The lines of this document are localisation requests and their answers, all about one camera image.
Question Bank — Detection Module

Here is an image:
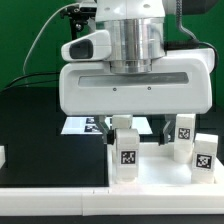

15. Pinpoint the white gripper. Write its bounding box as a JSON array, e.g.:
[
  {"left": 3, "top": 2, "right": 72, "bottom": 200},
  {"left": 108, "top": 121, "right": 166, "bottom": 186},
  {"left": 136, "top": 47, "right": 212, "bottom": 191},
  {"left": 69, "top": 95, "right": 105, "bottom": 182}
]
[{"left": 59, "top": 30, "right": 213, "bottom": 145}]

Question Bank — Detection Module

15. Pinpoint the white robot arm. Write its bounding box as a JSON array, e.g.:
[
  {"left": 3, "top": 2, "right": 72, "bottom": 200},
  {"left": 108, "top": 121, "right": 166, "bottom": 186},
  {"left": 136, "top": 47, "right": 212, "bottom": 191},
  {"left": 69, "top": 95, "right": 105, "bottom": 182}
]
[{"left": 59, "top": 0, "right": 215, "bottom": 133}]

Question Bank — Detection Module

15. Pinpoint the white sheet with markers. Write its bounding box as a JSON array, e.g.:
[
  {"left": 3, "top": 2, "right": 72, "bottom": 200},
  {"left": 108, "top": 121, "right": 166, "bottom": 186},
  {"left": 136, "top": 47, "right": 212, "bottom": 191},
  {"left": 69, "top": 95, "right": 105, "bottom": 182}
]
[{"left": 61, "top": 117, "right": 152, "bottom": 135}]

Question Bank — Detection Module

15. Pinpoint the white front fence wall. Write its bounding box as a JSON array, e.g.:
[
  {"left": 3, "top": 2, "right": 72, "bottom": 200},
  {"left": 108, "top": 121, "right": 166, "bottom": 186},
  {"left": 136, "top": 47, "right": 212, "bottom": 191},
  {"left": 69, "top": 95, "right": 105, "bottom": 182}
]
[{"left": 0, "top": 185, "right": 224, "bottom": 216}]

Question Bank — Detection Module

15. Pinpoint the white fence wall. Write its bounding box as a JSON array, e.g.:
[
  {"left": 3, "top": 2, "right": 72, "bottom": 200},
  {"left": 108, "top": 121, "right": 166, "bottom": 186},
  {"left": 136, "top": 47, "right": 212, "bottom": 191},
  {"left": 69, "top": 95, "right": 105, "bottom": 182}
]
[
  {"left": 0, "top": 146, "right": 5, "bottom": 169},
  {"left": 0, "top": 185, "right": 224, "bottom": 216}
]

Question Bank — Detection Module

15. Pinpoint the black cable lower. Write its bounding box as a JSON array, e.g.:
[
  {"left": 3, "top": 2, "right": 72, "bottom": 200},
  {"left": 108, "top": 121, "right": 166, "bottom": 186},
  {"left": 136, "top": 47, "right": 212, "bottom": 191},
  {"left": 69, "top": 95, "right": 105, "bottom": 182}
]
[{"left": 0, "top": 77, "right": 61, "bottom": 93}]

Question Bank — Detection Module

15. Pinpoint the black cable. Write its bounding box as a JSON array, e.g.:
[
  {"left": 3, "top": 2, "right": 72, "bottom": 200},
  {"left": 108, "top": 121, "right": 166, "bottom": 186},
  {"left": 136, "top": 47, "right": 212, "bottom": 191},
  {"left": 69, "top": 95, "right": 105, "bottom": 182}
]
[
  {"left": 0, "top": 77, "right": 61, "bottom": 93},
  {"left": 6, "top": 70, "right": 63, "bottom": 88}
]

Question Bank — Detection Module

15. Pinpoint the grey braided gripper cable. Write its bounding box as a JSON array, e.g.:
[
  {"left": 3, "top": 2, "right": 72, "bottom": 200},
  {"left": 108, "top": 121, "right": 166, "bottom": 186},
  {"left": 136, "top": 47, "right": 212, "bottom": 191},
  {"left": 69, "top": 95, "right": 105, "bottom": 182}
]
[{"left": 163, "top": 0, "right": 219, "bottom": 73}]

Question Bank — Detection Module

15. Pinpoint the grey camera cable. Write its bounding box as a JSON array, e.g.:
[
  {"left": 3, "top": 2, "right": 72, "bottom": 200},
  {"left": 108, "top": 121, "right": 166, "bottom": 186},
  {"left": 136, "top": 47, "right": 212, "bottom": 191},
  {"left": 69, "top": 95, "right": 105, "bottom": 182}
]
[{"left": 22, "top": 3, "right": 79, "bottom": 88}]

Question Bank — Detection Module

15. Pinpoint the black cable upper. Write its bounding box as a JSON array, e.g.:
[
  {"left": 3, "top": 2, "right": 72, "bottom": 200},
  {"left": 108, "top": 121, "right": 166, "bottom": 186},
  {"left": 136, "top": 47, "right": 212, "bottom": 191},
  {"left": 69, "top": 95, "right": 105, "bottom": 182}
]
[{"left": 6, "top": 70, "right": 63, "bottom": 88}]

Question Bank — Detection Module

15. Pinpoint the black camera on stand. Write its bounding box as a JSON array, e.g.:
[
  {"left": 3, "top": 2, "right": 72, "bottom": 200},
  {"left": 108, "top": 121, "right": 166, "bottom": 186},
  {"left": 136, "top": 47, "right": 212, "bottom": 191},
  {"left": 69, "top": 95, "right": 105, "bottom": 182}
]
[{"left": 60, "top": 1, "right": 97, "bottom": 18}]

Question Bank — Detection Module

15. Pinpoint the white left fence wall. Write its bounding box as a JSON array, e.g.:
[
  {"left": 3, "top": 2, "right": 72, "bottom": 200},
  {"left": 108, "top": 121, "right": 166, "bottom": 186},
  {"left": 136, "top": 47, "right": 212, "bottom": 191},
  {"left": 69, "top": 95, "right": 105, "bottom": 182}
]
[{"left": 0, "top": 146, "right": 5, "bottom": 169}]

